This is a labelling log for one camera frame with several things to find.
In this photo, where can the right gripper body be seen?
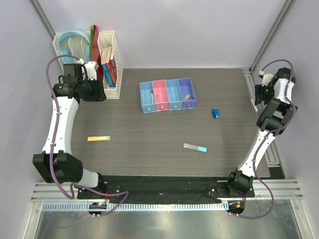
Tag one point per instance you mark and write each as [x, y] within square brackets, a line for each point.
[267, 92]

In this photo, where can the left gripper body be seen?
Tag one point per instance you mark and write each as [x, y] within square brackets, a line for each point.
[92, 89]

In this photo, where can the pink capped white marker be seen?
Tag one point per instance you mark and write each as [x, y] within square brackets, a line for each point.
[253, 104]

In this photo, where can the blue pencil sharpener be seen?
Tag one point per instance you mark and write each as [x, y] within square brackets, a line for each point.
[215, 113]

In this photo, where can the yellow highlighter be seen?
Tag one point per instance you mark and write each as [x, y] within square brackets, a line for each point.
[98, 138]

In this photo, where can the light blue drawer box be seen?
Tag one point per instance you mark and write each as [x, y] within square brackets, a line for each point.
[146, 102]
[174, 95]

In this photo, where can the purple drawer box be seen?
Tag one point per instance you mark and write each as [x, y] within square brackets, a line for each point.
[187, 93]

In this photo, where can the brown capped white marker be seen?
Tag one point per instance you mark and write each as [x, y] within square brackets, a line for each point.
[152, 97]

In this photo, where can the grey rectangular eraser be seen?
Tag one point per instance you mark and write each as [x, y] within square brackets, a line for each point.
[186, 97]

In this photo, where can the blue capped glue stick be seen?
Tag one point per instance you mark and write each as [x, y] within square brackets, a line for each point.
[195, 147]

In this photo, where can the pink drawer box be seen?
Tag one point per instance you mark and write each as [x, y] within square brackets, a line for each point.
[160, 95]

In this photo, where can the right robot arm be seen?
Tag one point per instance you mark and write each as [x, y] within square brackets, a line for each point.
[275, 92]

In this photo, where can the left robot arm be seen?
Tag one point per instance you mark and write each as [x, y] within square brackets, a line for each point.
[56, 163]

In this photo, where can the light blue headphones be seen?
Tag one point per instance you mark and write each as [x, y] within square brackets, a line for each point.
[75, 43]

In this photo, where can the red folder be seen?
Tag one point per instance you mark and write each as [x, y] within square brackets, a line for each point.
[94, 49]

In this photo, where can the white file organizer rack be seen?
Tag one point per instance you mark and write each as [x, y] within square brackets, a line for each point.
[106, 39]

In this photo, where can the stack of books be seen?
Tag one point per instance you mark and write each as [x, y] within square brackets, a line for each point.
[109, 68]

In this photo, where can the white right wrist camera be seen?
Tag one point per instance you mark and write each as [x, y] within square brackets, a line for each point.
[266, 78]

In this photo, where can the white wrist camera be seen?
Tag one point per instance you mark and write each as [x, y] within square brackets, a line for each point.
[89, 70]
[266, 78]

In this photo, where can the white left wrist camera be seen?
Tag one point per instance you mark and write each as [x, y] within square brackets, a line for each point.
[89, 70]

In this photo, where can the aluminium rail frame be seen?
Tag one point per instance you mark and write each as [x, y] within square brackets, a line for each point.
[53, 200]

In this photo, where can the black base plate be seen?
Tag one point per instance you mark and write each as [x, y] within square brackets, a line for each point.
[165, 189]

